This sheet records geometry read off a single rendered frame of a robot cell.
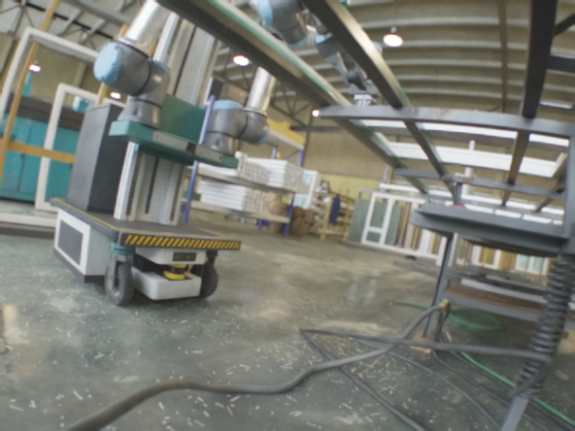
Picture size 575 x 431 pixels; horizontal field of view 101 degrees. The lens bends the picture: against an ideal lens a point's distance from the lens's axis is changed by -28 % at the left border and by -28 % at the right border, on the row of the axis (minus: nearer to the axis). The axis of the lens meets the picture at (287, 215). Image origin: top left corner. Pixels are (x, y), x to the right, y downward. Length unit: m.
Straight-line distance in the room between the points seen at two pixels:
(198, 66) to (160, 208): 0.77
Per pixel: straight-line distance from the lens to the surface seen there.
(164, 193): 1.68
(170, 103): 1.58
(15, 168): 4.12
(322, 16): 0.57
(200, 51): 1.84
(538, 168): 1.54
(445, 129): 1.12
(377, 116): 0.88
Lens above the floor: 0.49
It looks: level
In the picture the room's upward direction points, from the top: 11 degrees clockwise
